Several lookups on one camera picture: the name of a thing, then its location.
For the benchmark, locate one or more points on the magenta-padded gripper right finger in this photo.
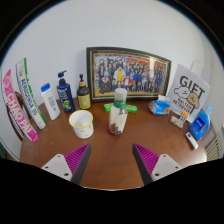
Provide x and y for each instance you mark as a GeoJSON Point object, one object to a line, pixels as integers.
{"type": "Point", "coordinates": [161, 165]}

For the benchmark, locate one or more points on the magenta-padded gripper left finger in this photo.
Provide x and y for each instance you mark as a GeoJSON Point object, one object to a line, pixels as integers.
{"type": "Point", "coordinates": [63, 165]}

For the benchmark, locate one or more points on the clear green-labelled drink bottle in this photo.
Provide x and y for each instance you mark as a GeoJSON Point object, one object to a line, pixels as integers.
{"type": "Point", "coordinates": [118, 116]}

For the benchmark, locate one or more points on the small white handheld device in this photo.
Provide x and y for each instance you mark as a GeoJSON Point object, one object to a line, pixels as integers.
{"type": "Point", "coordinates": [191, 140]}

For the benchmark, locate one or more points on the white yellow-rimmed cup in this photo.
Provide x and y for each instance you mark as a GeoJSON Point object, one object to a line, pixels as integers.
{"type": "Point", "coordinates": [81, 125]}

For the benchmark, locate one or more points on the colourful puzzle cube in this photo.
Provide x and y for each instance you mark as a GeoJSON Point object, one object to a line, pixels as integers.
{"type": "Point", "coordinates": [183, 116]}

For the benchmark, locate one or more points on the white radiator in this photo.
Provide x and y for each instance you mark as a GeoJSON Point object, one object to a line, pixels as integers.
{"type": "Point", "coordinates": [214, 148]}

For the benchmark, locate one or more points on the blue detergent bottle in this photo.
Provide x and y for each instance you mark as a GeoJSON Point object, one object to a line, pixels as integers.
{"type": "Point", "coordinates": [200, 125]}

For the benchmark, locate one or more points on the blue tissue pack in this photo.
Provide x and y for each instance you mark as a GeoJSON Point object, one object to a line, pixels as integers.
{"type": "Point", "coordinates": [159, 106]}

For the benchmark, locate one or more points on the white blue-capped lotion bottle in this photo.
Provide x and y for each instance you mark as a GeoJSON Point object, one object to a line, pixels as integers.
{"type": "Point", "coordinates": [51, 103]}

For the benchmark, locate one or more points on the dark blue pump bottle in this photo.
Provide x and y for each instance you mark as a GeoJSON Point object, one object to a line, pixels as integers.
{"type": "Point", "coordinates": [66, 96]}

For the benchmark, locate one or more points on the brown pump bottle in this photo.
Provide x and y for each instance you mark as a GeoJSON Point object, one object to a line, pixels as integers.
{"type": "Point", "coordinates": [83, 98]}

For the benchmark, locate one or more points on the pink and white tube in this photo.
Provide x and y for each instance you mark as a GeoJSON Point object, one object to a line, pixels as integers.
{"type": "Point", "coordinates": [18, 106]}

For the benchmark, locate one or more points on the green and white tube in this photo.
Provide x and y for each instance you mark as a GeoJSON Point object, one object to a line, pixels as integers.
{"type": "Point", "coordinates": [30, 93]}

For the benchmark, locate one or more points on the white printed paper bag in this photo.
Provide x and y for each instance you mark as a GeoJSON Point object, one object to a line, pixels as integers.
{"type": "Point", "coordinates": [190, 90]}

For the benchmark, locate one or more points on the framed group picture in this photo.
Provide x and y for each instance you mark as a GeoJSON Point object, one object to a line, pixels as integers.
{"type": "Point", "coordinates": [130, 75]}

